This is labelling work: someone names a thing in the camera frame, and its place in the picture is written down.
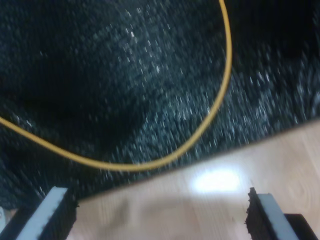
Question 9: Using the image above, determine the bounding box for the yellow network cable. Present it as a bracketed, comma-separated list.
[0, 0, 233, 173]

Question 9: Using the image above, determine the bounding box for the black textured mat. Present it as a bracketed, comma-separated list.
[0, 0, 320, 210]

